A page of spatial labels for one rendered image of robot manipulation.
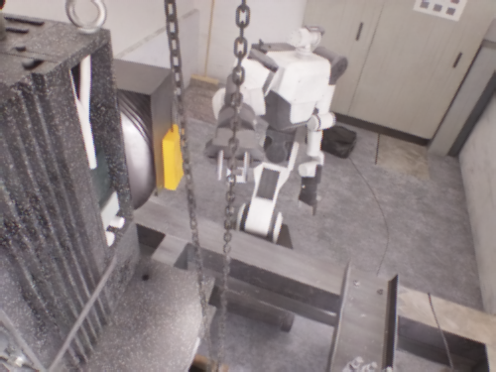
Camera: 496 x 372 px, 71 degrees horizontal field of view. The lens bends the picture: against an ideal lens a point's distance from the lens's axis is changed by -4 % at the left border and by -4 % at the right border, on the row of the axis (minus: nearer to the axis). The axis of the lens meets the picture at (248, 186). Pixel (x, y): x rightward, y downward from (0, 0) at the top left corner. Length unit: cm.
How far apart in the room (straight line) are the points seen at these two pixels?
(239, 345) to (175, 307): 98
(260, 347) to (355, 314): 73
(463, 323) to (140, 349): 120
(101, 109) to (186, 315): 60
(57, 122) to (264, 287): 127
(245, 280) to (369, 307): 56
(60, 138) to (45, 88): 9
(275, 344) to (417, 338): 72
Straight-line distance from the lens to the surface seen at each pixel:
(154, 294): 113
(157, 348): 105
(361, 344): 142
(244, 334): 207
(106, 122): 86
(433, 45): 338
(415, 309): 160
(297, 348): 209
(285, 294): 171
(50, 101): 63
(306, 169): 185
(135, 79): 84
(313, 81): 152
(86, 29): 74
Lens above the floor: 187
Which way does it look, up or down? 42 degrees down
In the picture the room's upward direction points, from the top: 9 degrees clockwise
